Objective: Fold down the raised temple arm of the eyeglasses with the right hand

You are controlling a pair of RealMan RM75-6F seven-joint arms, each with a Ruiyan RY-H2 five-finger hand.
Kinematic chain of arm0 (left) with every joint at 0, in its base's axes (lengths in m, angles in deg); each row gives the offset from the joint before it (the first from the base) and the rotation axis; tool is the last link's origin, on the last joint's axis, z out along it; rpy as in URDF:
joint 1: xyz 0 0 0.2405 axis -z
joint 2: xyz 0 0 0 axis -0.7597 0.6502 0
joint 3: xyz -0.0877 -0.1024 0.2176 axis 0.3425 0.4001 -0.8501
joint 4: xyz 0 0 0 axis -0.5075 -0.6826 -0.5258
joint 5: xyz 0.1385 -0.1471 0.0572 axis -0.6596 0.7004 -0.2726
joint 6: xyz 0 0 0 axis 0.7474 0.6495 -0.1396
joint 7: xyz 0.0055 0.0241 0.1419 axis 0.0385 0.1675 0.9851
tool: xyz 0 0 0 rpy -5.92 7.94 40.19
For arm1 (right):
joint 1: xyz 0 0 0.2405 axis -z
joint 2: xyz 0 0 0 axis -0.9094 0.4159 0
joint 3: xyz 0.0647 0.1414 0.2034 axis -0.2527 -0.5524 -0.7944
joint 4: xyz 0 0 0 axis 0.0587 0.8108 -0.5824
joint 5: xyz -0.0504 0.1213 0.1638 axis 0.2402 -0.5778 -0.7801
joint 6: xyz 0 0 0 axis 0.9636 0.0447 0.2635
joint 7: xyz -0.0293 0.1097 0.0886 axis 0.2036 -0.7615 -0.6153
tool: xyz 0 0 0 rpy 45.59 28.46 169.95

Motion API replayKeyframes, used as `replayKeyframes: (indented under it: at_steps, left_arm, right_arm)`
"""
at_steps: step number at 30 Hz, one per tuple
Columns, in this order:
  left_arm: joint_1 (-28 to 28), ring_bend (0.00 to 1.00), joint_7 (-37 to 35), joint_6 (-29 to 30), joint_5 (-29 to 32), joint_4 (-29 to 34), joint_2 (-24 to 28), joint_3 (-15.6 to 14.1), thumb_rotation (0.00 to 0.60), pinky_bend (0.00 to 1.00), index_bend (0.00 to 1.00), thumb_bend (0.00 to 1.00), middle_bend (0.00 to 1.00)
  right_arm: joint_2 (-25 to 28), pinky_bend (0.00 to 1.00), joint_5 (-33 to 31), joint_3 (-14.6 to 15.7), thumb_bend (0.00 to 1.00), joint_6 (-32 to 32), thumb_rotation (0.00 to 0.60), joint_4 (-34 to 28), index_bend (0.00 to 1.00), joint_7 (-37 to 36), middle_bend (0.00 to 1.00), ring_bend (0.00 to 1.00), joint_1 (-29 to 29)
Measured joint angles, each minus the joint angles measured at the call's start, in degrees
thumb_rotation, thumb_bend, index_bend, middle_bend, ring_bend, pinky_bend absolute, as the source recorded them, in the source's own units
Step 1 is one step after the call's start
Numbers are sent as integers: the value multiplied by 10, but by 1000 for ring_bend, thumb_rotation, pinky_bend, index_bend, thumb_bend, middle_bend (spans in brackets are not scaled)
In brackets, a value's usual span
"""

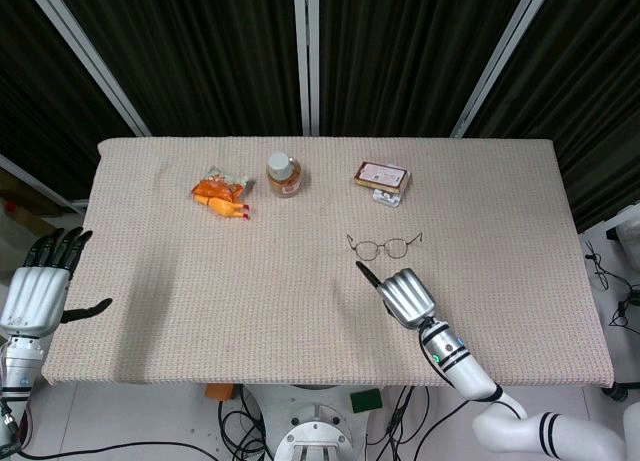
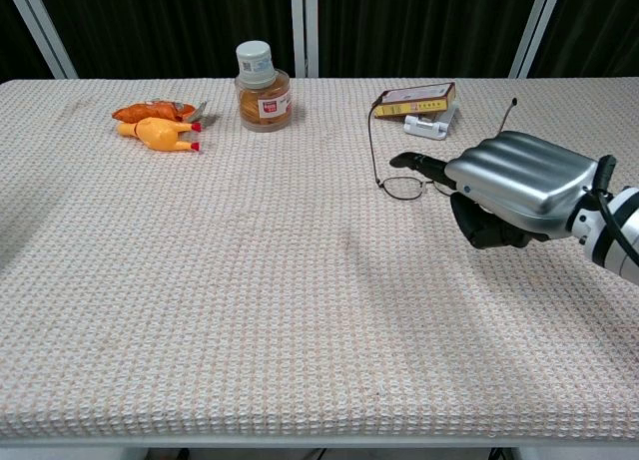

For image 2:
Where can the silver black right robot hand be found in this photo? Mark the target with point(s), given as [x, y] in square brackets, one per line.
[524, 180]

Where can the thin black eyeglasses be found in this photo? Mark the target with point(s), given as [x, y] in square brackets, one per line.
[394, 175]

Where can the white folding phone stand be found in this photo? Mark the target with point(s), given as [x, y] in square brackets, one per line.
[429, 126]

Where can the yellow and maroon box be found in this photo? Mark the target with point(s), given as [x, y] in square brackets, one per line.
[417, 100]

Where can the clear jar with white lid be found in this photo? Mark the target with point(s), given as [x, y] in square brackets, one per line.
[262, 93]

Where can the woven beige tablecloth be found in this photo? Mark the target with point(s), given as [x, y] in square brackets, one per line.
[249, 260]

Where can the yellow rubber chicken toy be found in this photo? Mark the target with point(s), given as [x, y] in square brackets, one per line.
[160, 133]

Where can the orange snack packet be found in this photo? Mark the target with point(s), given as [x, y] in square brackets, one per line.
[150, 112]

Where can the dark green curtain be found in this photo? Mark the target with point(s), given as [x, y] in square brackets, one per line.
[175, 26]

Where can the white metal frame post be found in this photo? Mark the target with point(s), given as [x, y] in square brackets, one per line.
[42, 28]
[536, 28]
[304, 28]

